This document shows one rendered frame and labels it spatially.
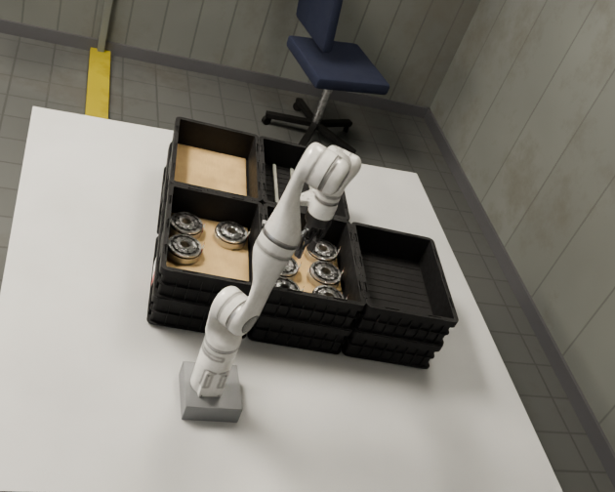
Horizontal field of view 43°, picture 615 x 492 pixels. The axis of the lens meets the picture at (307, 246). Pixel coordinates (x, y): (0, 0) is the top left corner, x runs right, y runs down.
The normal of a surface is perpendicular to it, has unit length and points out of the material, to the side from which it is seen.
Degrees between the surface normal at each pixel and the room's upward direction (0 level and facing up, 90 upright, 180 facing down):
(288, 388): 0
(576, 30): 90
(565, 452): 0
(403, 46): 90
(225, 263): 0
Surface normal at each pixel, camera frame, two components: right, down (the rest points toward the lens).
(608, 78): -0.94, -0.12
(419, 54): 0.17, 0.66
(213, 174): 0.31, -0.74
